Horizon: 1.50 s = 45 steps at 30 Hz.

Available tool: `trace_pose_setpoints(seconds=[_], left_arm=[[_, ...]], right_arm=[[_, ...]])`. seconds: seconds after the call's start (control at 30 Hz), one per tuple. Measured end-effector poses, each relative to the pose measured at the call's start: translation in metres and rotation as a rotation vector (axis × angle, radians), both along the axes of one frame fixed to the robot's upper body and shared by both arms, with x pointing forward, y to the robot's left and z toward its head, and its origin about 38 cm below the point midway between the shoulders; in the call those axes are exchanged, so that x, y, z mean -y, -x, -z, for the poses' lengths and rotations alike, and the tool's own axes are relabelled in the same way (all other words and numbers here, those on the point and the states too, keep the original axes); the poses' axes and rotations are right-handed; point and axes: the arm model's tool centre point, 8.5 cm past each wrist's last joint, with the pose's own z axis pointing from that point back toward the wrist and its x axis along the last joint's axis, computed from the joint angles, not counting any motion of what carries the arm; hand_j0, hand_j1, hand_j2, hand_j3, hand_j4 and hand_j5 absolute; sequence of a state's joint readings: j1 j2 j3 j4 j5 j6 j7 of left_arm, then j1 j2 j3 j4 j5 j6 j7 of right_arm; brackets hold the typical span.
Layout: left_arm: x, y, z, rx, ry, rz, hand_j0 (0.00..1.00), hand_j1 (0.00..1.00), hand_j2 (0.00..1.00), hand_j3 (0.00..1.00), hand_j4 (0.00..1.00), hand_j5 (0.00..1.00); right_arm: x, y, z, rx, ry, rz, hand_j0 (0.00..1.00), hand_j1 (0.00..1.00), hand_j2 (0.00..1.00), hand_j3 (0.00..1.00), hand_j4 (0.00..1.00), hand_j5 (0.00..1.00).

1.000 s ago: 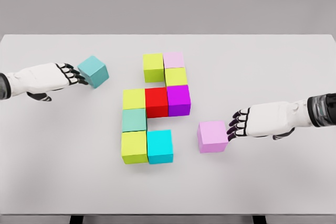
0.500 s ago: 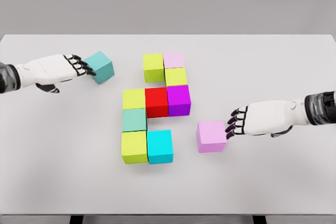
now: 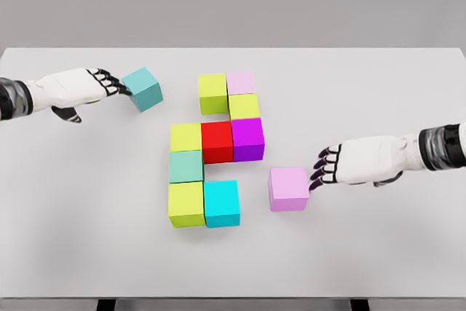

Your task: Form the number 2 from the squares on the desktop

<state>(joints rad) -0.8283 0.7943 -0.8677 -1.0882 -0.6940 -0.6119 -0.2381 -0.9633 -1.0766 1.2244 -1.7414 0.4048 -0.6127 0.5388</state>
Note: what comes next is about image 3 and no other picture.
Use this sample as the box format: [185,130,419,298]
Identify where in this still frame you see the pale pink cube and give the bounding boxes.
[226,71,257,97]

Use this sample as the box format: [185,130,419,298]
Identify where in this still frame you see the red cube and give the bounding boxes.
[200,120,234,165]

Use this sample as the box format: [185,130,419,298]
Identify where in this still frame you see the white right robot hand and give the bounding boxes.
[308,136,404,192]

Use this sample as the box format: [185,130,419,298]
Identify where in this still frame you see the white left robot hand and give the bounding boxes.
[44,67,133,124]

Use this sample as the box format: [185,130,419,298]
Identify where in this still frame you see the yellow-green cube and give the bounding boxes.
[227,93,262,122]
[197,73,229,116]
[167,181,207,229]
[169,122,203,153]

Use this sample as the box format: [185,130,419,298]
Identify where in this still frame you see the bright cyan cube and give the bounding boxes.
[202,179,242,229]

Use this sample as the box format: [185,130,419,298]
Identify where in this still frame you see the purple cube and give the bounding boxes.
[230,117,266,163]

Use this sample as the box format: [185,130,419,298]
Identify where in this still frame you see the mint green cube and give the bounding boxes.
[168,150,205,184]

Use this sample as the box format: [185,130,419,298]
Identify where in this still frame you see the teal blue cube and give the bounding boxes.
[121,66,163,114]

